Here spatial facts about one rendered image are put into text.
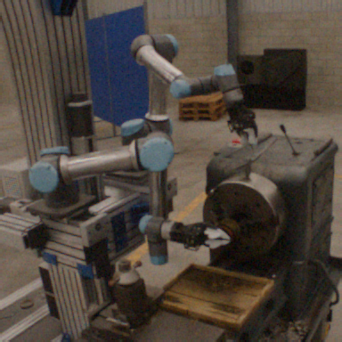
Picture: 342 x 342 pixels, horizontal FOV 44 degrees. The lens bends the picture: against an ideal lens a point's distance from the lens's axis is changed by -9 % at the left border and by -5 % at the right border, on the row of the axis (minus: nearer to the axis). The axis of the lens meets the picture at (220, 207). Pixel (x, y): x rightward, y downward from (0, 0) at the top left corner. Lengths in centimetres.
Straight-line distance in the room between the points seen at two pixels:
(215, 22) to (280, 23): 183
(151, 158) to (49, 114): 62
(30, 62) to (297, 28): 1017
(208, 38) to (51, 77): 1068
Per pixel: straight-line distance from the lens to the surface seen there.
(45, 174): 161
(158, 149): 153
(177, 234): 161
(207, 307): 155
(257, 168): 179
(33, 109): 205
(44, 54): 194
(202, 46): 1256
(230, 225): 159
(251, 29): 1208
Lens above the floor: 176
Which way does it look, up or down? 22 degrees down
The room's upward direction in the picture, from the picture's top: 2 degrees counter-clockwise
